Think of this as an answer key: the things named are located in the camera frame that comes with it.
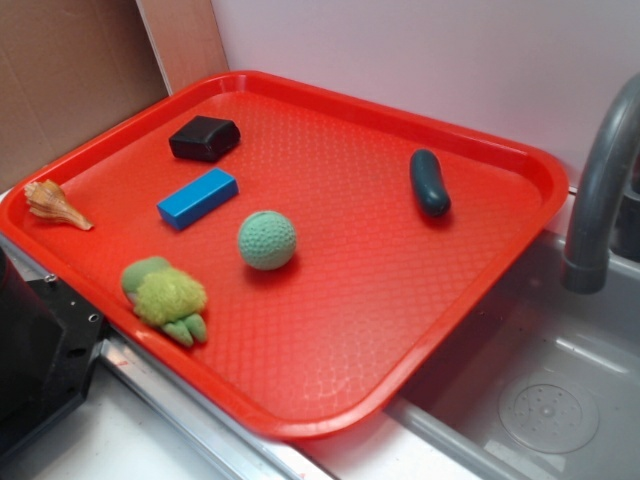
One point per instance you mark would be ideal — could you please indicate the tan spiral seashell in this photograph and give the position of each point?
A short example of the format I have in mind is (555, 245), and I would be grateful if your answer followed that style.
(46, 200)

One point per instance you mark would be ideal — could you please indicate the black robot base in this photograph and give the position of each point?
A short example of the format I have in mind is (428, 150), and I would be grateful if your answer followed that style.
(50, 339)

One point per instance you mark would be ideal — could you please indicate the red plastic tray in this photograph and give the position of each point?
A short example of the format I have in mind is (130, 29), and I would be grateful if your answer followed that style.
(374, 286)

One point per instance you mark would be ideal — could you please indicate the green dimpled ball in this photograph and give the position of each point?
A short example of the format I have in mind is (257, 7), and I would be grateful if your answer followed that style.
(267, 240)

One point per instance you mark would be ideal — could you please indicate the dark green toy cucumber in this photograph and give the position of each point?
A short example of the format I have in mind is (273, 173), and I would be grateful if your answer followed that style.
(427, 183)

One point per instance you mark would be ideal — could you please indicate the blue rectangular block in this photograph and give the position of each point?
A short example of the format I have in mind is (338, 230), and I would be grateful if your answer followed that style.
(197, 198)

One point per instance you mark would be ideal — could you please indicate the black rounded block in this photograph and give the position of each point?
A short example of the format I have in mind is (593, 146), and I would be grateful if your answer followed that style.
(205, 139)

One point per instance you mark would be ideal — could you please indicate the green fuzzy plush toy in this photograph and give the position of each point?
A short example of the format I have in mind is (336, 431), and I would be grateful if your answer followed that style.
(166, 299)

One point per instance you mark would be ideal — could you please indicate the grey plastic sink basin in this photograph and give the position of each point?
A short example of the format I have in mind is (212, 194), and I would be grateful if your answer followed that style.
(536, 383)

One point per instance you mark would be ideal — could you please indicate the grey toy faucet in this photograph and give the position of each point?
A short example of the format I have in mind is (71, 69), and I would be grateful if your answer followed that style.
(605, 215)

